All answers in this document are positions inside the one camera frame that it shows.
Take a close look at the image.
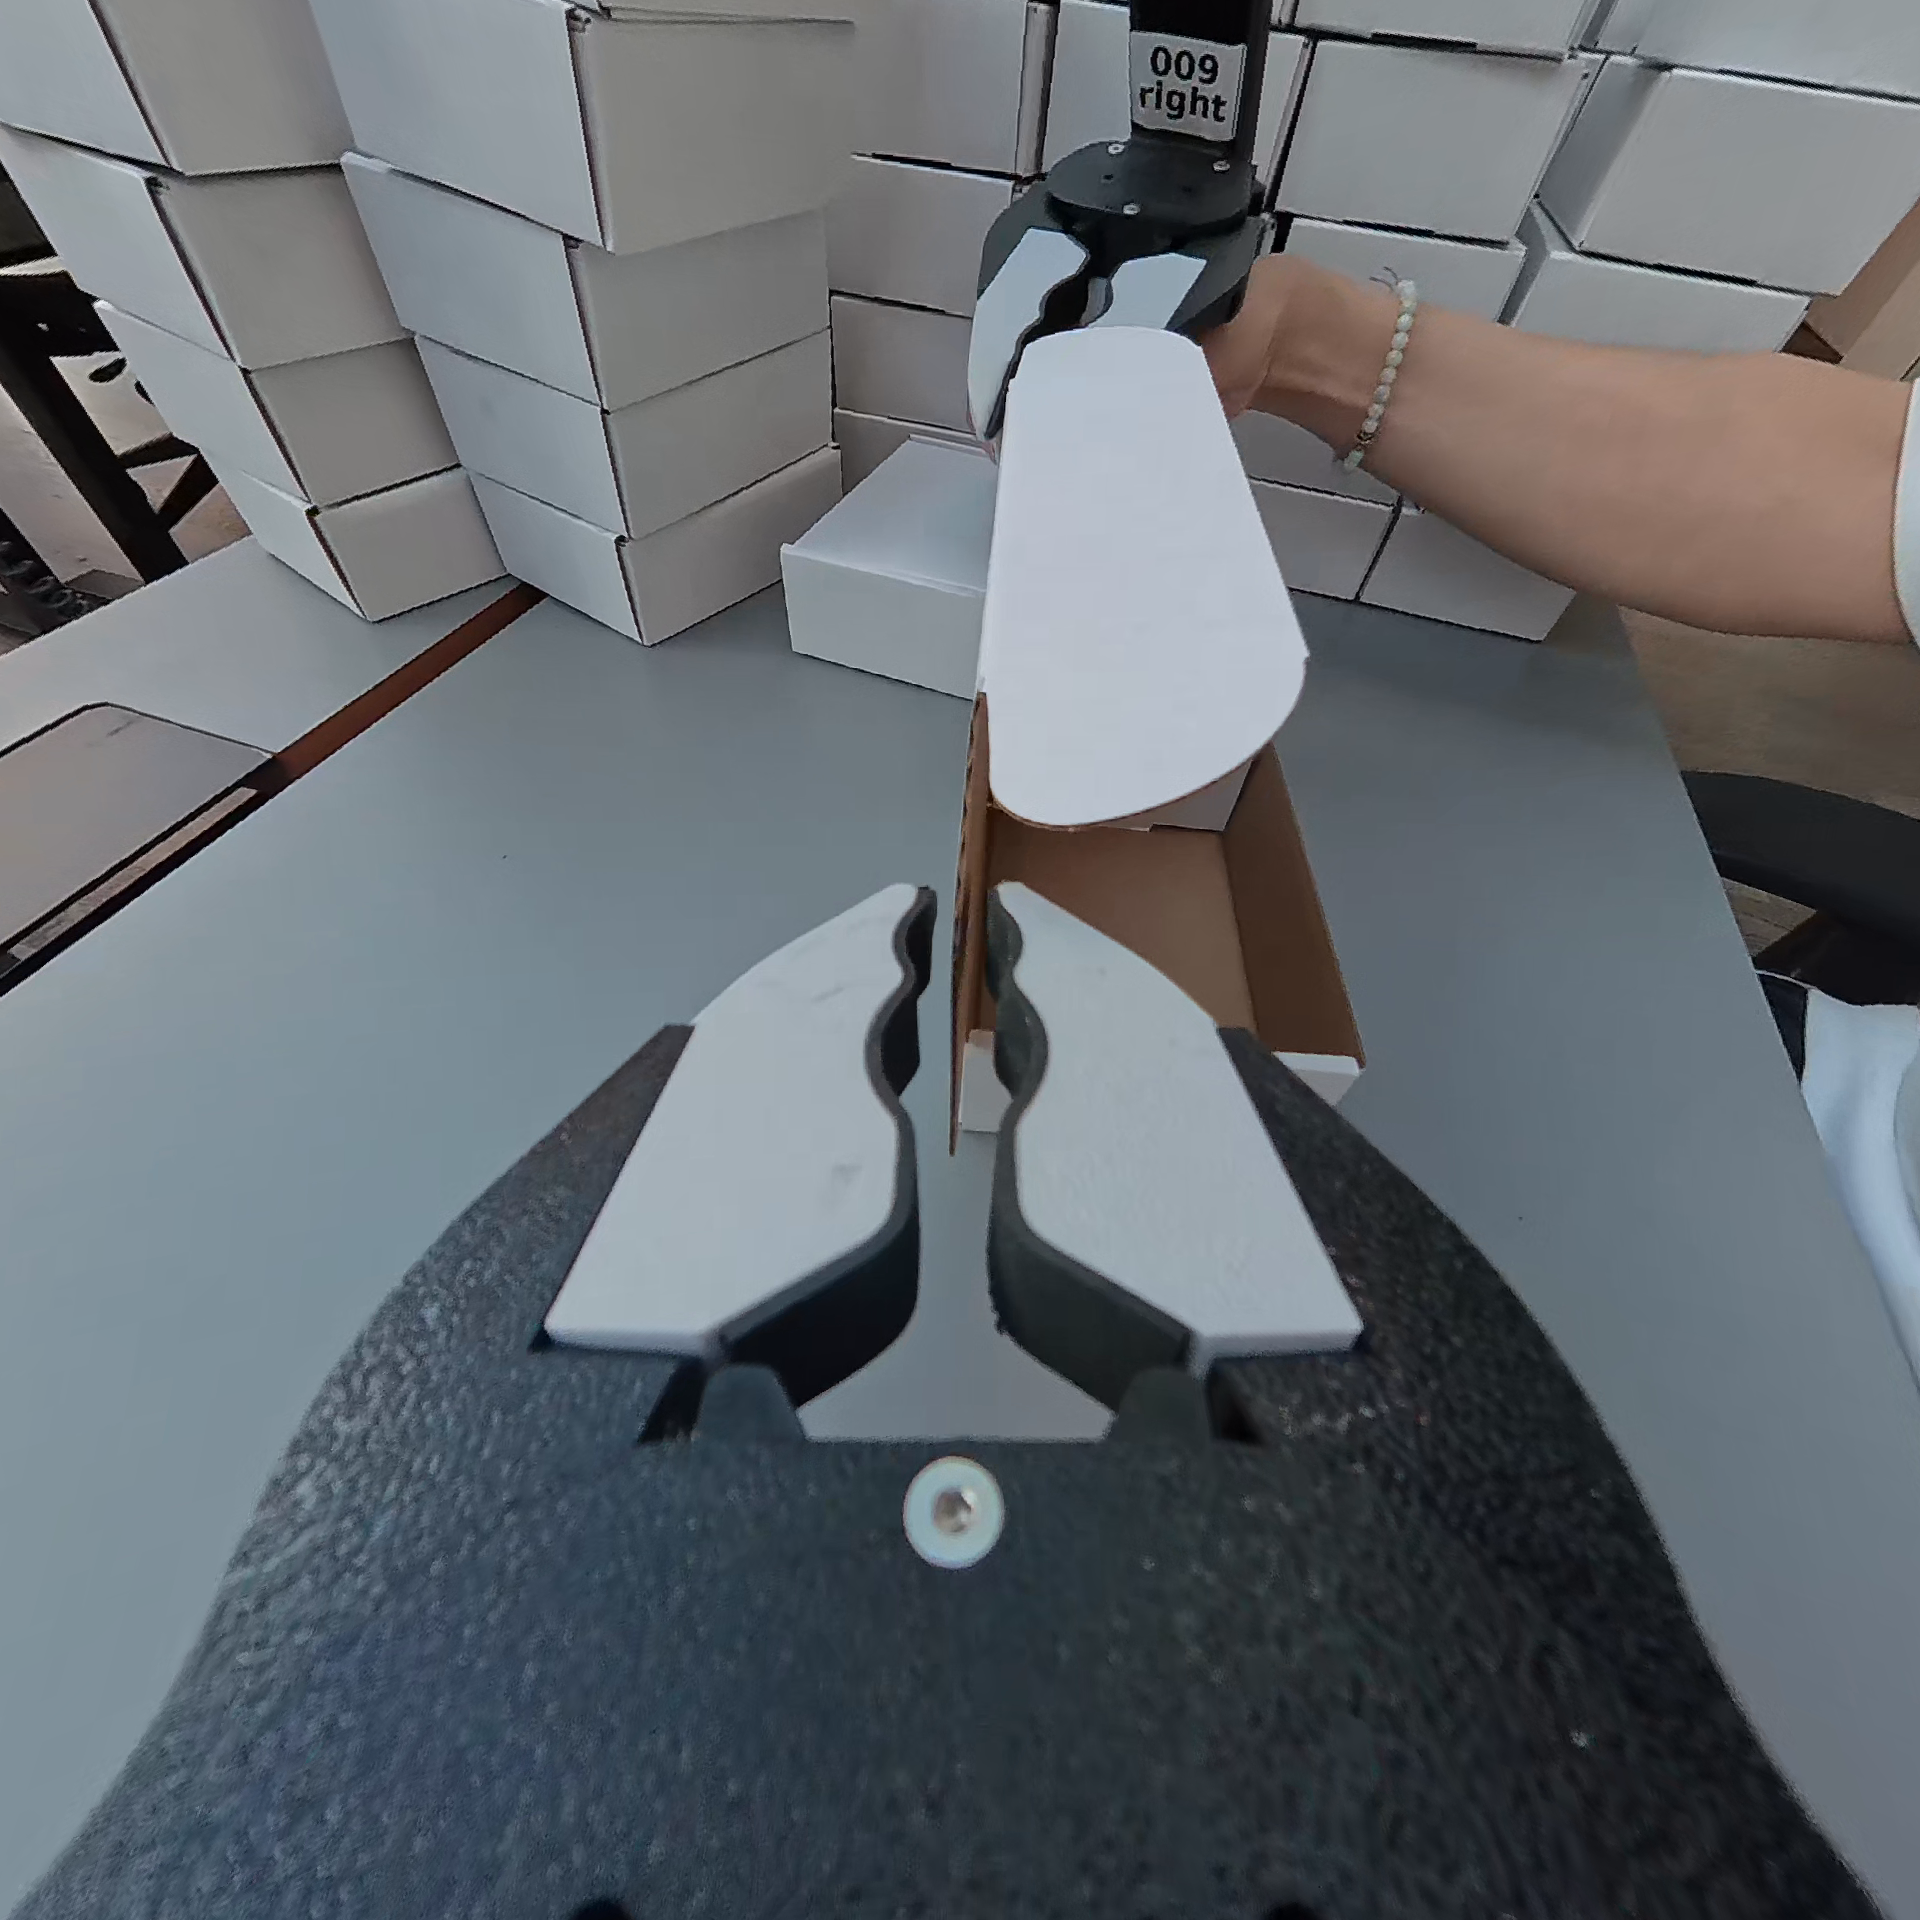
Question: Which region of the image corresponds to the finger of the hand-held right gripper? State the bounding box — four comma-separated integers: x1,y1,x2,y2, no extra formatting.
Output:
1092,255,1206,340
967,231,1109,450

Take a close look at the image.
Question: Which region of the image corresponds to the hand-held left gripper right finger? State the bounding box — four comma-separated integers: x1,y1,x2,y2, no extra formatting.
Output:
980,879,1367,1410

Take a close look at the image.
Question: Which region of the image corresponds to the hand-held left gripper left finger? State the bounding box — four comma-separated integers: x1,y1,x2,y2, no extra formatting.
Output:
543,883,939,1413

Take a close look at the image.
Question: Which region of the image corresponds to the white cardboard box with lid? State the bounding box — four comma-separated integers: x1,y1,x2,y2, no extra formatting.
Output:
947,326,1367,1156

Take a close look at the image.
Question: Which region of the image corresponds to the person's right forearm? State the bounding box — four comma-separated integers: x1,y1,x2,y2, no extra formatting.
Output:
1367,286,1920,652

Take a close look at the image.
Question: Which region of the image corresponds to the brown cardboard box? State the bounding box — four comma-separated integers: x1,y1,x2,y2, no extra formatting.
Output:
1784,195,1920,382

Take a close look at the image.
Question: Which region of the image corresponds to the person's right hand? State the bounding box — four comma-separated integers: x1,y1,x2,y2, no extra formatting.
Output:
1200,254,1419,466

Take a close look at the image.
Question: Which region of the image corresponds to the closed white cardboard carton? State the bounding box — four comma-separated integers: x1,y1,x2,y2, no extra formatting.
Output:
780,436,999,708

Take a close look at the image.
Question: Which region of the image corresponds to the stack of white boxes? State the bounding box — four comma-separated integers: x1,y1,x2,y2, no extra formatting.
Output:
0,0,1920,652

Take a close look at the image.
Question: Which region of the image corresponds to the framed brown-grey desk top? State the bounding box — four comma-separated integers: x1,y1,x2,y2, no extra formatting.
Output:
0,702,281,993

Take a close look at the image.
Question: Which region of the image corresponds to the black office chair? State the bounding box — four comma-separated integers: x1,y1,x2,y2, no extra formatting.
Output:
1680,768,1920,1058

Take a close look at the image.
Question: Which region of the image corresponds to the person's white shirt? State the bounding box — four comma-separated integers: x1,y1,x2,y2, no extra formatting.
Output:
1793,376,1920,1247

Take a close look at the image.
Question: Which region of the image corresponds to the grey desk with brown edge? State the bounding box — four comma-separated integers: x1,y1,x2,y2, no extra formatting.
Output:
0,539,545,760

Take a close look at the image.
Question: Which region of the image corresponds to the white bead bracelet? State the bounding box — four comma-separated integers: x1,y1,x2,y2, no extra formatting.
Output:
1338,276,1421,477

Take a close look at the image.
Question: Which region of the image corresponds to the black metal table frame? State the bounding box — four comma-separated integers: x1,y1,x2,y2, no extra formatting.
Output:
0,166,247,631

